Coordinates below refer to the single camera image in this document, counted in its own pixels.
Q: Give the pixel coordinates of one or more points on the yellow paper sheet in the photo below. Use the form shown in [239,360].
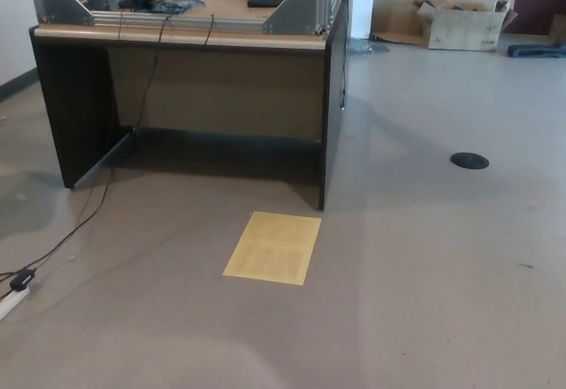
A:
[274,247]

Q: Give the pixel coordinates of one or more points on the dark wooden desk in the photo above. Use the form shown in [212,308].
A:
[221,93]

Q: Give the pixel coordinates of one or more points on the black keyboard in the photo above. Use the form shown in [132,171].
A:
[265,0]

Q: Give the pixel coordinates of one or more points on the flattened cardboard sheet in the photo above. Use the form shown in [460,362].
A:
[400,32]

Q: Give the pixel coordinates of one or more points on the black round floor cover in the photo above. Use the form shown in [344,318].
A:
[469,160]

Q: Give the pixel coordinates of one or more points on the open cardboard box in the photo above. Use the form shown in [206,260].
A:
[464,31]

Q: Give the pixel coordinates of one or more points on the black power adapter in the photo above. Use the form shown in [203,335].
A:
[23,278]

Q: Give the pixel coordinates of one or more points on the blue foam piece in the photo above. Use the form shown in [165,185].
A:
[537,51]

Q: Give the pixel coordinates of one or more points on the white power strip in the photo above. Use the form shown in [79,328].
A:
[12,301]

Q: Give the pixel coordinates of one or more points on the brown cardboard box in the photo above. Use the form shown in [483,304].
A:
[559,30]

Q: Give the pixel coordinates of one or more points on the aluminium profile frame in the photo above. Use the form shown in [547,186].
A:
[292,13]

